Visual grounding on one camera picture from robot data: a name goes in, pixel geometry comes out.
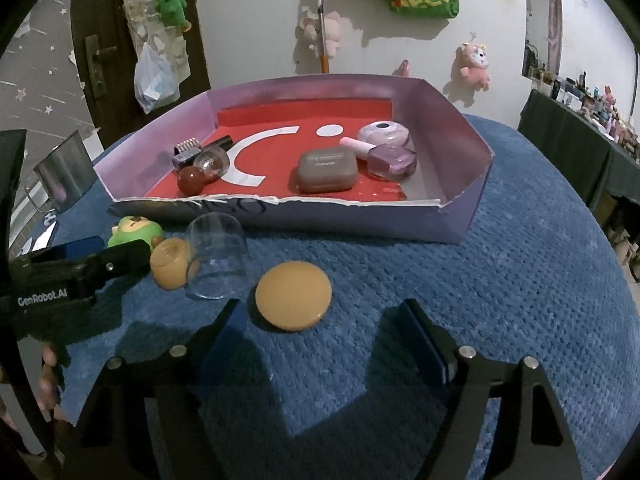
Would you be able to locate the green frog toy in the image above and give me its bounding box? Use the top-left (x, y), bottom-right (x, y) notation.
top-left (107, 216), bottom-right (165, 249)

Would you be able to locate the orange round lid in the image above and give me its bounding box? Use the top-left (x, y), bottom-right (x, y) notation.
top-left (255, 261), bottom-right (332, 332)

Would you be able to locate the clear nail polish black cap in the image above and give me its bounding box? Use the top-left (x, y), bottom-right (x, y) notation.
top-left (193, 136), bottom-right (233, 183)

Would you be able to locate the brown eye shadow case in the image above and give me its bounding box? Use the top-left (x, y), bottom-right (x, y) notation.
top-left (296, 145), bottom-right (358, 193)

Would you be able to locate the person's left hand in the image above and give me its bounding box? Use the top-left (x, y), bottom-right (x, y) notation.
top-left (0, 342), bottom-right (68, 430)

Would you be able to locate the clear glass cup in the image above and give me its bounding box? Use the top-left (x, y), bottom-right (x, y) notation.
top-left (186, 212), bottom-right (250, 300)

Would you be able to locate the orange round jar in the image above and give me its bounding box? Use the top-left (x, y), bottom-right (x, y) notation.
top-left (150, 237), bottom-right (192, 290)

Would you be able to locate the blue textured table mat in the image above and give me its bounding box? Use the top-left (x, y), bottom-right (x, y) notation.
top-left (44, 112), bottom-right (640, 480)

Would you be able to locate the dark red ball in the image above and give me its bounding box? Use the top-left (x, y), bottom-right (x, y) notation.
top-left (177, 166), bottom-right (207, 196)

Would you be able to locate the small silver comb clip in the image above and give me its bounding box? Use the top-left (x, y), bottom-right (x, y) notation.
top-left (171, 138), bottom-right (202, 171)

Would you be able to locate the hanging plastic bag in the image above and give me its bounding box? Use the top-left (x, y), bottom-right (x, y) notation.
top-left (134, 42), bottom-right (180, 115)

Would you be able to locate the purple nail polish bottle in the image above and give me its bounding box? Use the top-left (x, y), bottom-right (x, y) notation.
top-left (340, 136), bottom-right (418, 182)

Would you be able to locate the purple cardboard tray red liner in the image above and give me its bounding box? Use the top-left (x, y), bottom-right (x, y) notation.
top-left (96, 75), bottom-right (494, 243)

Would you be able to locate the pink round compact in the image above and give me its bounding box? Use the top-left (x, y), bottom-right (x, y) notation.
top-left (357, 120), bottom-right (409, 148)

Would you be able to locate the dark brown door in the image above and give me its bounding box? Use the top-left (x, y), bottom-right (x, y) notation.
top-left (70, 0), bottom-right (210, 148)

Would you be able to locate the dark green side table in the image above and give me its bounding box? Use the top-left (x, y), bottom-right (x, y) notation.
top-left (518, 89), bottom-right (639, 210)

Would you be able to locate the green plush frog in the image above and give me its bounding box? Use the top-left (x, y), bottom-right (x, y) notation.
top-left (155, 0), bottom-right (191, 32)

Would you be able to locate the clear hanging door organizer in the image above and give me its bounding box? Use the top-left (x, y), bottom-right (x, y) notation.
top-left (122, 0), bottom-right (191, 84)

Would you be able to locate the pink bear plush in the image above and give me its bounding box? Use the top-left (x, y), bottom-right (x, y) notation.
top-left (460, 42), bottom-right (490, 91)

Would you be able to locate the pink pig plush behind stick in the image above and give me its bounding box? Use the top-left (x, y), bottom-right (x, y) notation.
top-left (298, 11), bottom-right (342, 58)

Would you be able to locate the metal cup with handle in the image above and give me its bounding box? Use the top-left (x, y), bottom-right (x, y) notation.
top-left (34, 130), bottom-right (98, 212)

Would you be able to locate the brass door handle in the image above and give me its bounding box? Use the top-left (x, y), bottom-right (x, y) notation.
top-left (85, 35), bottom-right (117, 100)

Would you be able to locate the pink wall hook toy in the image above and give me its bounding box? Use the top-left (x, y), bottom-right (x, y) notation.
top-left (396, 60), bottom-right (410, 77)

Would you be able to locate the orange handled mop stick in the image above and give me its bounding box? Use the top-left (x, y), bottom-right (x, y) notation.
top-left (316, 0), bottom-right (330, 74)

